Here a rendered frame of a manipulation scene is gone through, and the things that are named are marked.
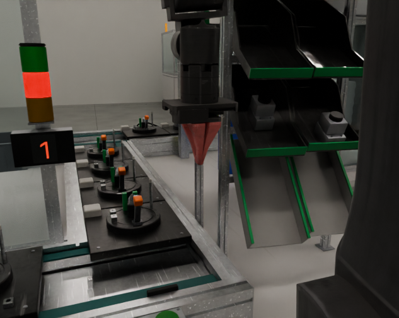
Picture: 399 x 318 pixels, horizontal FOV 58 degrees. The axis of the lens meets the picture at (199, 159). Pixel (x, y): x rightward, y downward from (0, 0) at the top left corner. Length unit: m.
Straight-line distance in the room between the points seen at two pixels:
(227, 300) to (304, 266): 0.35
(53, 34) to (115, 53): 1.71
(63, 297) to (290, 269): 0.55
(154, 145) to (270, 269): 1.18
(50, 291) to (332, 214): 0.66
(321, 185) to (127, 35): 10.55
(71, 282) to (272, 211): 0.48
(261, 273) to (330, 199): 0.25
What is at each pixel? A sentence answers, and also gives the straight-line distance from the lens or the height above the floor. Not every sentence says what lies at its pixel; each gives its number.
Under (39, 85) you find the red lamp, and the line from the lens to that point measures 0.80.
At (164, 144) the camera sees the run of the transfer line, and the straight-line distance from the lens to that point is 2.00.
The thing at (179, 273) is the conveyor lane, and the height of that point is 0.92.
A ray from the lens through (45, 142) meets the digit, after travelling 0.82.
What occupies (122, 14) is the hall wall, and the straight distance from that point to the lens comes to 11.33.
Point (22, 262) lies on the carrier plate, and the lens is 0.88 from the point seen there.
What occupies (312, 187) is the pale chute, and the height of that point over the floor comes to 1.08.
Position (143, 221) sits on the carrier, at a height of 0.99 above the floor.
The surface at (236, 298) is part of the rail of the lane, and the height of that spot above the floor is 0.95.
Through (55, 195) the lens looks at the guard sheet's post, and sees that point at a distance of 0.90.
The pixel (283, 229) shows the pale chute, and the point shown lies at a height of 1.01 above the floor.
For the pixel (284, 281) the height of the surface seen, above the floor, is 0.86.
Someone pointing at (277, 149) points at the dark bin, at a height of 1.21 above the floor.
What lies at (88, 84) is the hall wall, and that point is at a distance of 11.26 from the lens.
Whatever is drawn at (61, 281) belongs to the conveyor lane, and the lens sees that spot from 0.89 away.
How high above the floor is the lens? 1.39
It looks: 16 degrees down
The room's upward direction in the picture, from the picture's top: straight up
